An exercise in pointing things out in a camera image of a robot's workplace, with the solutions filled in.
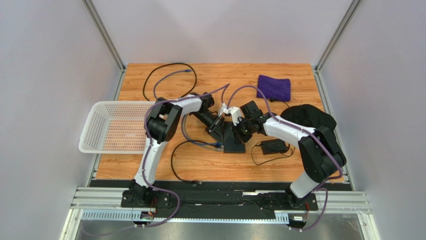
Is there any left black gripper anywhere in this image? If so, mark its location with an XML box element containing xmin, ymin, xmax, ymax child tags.
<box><xmin>192</xmin><ymin>111</ymin><xmax>225</xmax><ymax>145</ymax></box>

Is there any grey ethernet cable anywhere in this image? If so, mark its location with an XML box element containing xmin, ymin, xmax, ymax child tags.
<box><xmin>184</xmin><ymin>114</ymin><xmax>225</xmax><ymax>153</ymax></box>

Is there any black network switch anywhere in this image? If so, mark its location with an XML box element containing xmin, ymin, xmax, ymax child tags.
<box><xmin>223</xmin><ymin>121</ymin><xmax>246</xmax><ymax>154</ymax></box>

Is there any thin black power cord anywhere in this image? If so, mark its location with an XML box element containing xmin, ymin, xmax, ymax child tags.
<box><xmin>250</xmin><ymin>139</ymin><xmax>296</xmax><ymax>166</ymax></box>

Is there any black ethernet cable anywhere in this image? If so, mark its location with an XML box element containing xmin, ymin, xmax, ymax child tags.
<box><xmin>170</xmin><ymin>139</ymin><xmax>221</xmax><ymax>186</ymax></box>

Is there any black cable teal plug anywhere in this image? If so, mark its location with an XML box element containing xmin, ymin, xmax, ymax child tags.
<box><xmin>142</xmin><ymin>62</ymin><xmax>198</xmax><ymax>101</ymax></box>

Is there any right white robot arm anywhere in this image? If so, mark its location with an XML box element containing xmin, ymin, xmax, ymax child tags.
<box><xmin>225</xmin><ymin>101</ymin><xmax>347</xmax><ymax>209</ymax></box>

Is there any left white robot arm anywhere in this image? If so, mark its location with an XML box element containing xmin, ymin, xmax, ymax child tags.
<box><xmin>126</xmin><ymin>92</ymin><xmax>215</xmax><ymax>207</ymax></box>

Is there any black power adapter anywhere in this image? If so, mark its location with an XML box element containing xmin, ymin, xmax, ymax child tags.
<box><xmin>260</xmin><ymin>139</ymin><xmax>289</xmax><ymax>155</ymax></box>

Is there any purple cloth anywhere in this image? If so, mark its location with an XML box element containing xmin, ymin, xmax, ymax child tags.
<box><xmin>257</xmin><ymin>75</ymin><xmax>292</xmax><ymax>102</ymax></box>

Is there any black round cap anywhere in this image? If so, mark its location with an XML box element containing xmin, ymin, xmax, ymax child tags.
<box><xmin>280</xmin><ymin>104</ymin><xmax>337</xmax><ymax>136</ymax></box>

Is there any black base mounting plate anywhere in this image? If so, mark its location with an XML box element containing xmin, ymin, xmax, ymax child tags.
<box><xmin>120</xmin><ymin>180</ymin><xmax>320</xmax><ymax>220</ymax></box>

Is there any white plastic basket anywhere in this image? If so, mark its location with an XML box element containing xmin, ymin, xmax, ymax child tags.
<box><xmin>78</xmin><ymin>101</ymin><xmax>155</xmax><ymax>155</ymax></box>

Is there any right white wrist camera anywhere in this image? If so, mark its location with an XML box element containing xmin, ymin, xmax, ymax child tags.
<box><xmin>223</xmin><ymin>106</ymin><xmax>243</xmax><ymax>126</ymax></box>

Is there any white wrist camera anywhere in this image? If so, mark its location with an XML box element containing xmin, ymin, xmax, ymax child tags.
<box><xmin>217</xmin><ymin>103</ymin><xmax>231</xmax><ymax>117</ymax></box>
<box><xmin>223</xmin><ymin>106</ymin><xmax>243</xmax><ymax>126</ymax></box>

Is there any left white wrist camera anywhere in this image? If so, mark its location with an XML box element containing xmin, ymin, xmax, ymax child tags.
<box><xmin>217</xmin><ymin>103</ymin><xmax>231</xmax><ymax>117</ymax></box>

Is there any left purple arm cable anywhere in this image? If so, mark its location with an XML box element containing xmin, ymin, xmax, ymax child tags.
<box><xmin>141</xmin><ymin>83</ymin><xmax>231</xmax><ymax>229</ymax></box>

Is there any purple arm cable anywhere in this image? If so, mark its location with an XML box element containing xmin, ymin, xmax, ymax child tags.
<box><xmin>141</xmin><ymin>83</ymin><xmax>231</xmax><ymax>229</ymax></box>
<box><xmin>226</xmin><ymin>85</ymin><xmax>344</xmax><ymax>233</ymax></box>

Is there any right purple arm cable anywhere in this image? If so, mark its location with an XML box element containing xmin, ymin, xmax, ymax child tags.
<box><xmin>226</xmin><ymin>85</ymin><xmax>344</xmax><ymax>233</ymax></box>

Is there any aluminium frame rail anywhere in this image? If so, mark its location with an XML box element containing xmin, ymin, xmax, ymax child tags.
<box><xmin>60</xmin><ymin>180</ymin><xmax>380</xmax><ymax>240</ymax></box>

